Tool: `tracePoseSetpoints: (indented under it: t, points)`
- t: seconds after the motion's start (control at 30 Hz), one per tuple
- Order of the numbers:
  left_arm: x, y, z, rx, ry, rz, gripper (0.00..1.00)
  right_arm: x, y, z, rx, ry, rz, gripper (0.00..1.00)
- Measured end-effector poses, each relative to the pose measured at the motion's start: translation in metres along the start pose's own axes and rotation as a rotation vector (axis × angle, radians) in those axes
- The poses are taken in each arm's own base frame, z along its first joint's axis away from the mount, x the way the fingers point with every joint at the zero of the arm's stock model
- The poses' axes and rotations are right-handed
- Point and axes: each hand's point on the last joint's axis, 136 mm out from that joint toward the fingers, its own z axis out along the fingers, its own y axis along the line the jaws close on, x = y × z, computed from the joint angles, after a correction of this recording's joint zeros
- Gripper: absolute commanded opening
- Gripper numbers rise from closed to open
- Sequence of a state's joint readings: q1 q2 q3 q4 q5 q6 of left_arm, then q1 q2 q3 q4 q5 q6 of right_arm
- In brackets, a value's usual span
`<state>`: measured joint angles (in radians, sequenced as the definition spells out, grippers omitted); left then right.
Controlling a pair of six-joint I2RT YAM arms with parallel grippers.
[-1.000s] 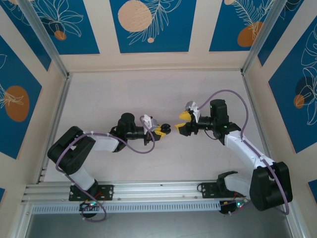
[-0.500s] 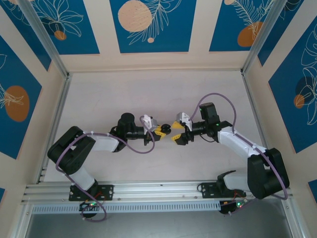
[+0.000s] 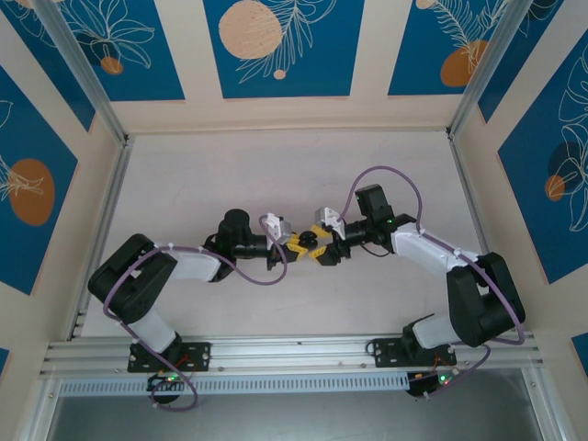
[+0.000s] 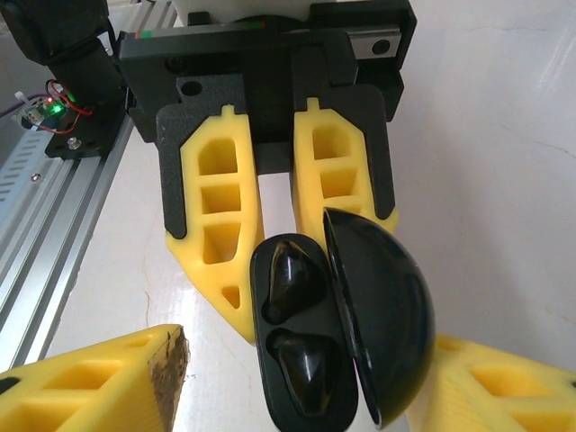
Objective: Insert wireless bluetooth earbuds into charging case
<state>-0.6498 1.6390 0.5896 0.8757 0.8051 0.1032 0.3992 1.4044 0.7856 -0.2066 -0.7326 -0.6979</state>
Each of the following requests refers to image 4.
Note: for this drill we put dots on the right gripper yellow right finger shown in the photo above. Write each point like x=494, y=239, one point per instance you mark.
x=495, y=405

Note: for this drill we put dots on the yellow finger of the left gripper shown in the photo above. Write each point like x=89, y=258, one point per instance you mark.
x=193, y=252
x=346, y=198

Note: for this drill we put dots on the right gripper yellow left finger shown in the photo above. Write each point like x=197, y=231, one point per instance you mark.
x=90, y=405

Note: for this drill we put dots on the black round charging case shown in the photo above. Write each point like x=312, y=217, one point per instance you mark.
x=396, y=315

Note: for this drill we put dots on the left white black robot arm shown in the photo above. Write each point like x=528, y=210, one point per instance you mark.
x=81, y=67

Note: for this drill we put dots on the black mounting plate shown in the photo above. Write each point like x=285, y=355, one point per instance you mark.
x=90, y=144

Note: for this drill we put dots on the small circuit board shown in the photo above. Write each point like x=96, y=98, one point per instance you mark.
x=40, y=112

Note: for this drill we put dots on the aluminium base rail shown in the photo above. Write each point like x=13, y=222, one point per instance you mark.
x=54, y=225

